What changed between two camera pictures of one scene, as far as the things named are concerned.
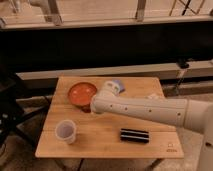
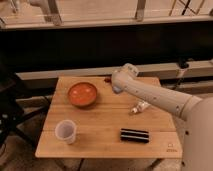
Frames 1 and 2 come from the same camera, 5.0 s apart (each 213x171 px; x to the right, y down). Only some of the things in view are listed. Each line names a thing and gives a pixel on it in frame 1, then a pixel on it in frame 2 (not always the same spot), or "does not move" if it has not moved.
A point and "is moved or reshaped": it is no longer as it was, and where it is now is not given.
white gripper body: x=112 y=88 → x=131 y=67
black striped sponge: x=134 y=135 does not move
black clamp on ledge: x=182 y=63 does not move
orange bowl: x=81 y=93 does not move
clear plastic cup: x=66 y=129 does not move
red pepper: x=86 y=108 is moved or reshaped
